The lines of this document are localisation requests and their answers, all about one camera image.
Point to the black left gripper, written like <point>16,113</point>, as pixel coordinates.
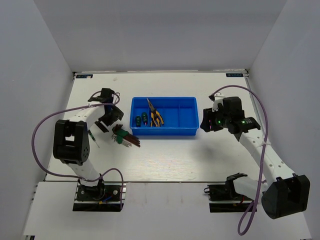
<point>117,113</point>

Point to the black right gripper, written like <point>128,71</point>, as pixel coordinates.
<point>208,115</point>

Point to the green hex key set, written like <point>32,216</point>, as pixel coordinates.
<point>123,137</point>

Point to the yellow black short pliers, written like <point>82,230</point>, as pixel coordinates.
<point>155,123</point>

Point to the yellow black long-nose pliers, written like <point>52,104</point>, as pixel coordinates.
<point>155,115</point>

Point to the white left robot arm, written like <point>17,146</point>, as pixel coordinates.
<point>71,144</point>

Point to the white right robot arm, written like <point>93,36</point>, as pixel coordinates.
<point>284,192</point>

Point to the blue plastic divided bin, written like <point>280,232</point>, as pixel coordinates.
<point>180,115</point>

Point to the blue label sticker right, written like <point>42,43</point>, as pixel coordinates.
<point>234,75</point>

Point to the blue label sticker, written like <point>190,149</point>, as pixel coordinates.
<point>234,75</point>
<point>84,76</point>

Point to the blue label sticker left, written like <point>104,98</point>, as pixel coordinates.
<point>84,76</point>

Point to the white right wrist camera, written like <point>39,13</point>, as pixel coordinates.
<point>217,99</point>

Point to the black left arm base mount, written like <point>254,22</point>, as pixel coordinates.
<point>111,199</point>

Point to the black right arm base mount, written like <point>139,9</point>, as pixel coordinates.
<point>220,200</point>

